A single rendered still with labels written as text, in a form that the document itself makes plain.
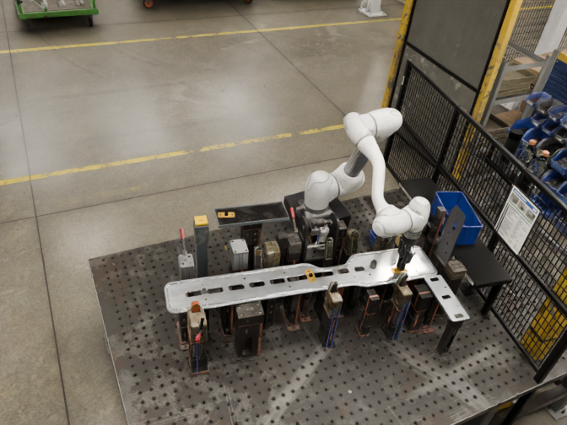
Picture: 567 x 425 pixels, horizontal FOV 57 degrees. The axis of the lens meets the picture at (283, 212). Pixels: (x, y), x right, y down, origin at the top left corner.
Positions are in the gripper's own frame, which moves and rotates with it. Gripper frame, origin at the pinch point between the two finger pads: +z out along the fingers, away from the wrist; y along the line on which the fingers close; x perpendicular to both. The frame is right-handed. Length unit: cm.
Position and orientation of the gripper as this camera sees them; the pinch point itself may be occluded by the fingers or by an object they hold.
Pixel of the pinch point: (401, 263)
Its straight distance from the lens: 273.9
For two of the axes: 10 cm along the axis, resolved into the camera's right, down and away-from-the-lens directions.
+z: -0.8, 7.7, 6.4
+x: 9.6, -1.1, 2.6
